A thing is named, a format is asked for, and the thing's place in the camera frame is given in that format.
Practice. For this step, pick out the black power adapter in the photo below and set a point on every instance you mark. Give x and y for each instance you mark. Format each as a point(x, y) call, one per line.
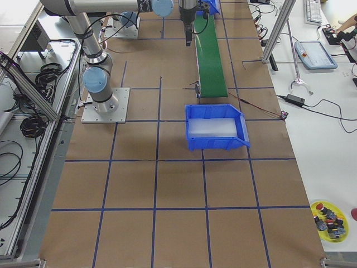
point(295, 100)

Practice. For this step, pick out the left blue plastic bin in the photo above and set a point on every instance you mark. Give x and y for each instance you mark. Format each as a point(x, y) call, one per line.
point(214, 6)

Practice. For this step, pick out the yellow plate of buttons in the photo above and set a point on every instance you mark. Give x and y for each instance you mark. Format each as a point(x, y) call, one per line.
point(331, 223)

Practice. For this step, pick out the grabber reaching tool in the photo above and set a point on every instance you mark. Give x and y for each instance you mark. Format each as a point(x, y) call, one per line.
point(298, 82)

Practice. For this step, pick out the aluminium frame post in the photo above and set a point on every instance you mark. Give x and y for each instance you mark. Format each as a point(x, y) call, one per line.
point(277, 29)

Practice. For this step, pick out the green conveyor belt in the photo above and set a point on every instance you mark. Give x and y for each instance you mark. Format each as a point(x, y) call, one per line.
point(211, 82)

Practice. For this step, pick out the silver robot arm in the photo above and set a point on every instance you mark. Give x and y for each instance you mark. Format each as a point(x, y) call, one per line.
point(97, 77)
point(125, 20)

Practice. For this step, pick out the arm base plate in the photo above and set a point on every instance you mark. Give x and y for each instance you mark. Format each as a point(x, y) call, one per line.
point(129, 33)
point(112, 111)

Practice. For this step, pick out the white keyboard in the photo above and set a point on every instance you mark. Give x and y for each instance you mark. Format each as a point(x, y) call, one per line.
point(312, 11)

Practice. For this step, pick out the teach pendant tablet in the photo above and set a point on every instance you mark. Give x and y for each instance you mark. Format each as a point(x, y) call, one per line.
point(314, 56)

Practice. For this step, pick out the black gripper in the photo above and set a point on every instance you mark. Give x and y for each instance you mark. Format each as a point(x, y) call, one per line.
point(187, 12)

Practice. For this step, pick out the right blue plastic bin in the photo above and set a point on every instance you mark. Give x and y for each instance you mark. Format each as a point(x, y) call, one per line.
point(206, 111)

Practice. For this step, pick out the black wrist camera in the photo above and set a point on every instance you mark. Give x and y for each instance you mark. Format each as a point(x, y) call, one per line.
point(203, 9)

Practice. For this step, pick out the blue plastic bin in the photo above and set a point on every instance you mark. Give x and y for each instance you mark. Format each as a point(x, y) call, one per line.
point(206, 111)
point(214, 6)

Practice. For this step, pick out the white foam pad right bin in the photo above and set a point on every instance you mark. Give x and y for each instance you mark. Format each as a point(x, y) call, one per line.
point(212, 127)

